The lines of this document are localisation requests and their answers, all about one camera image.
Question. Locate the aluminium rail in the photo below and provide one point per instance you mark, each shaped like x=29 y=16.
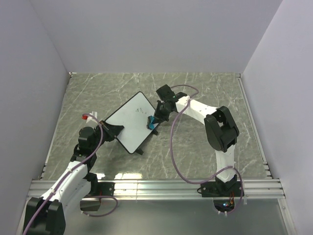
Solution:
x=176 y=189
x=265 y=163

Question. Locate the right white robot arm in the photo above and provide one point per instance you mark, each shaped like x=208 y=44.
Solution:
x=221 y=131

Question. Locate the aluminium front rail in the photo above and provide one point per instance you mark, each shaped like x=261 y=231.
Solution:
x=176 y=189

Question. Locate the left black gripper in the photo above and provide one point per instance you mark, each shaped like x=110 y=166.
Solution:
x=111 y=130

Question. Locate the black-framed small whiteboard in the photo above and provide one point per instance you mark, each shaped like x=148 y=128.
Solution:
x=133 y=116

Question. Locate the aluminium right side rail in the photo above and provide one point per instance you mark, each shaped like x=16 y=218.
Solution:
x=265 y=163

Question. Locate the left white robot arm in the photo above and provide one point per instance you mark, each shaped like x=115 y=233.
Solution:
x=46 y=215

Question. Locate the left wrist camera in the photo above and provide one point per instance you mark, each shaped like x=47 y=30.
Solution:
x=91 y=119

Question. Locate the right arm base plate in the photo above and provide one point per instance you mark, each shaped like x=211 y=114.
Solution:
x=221 y=189

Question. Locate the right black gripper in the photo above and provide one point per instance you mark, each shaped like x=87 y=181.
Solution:
x=159 y=118

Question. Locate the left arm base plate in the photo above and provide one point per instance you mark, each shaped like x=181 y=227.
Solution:
x=102 y=189

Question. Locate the blue whiteboard eraser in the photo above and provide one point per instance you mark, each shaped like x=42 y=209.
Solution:
x=150 y=123

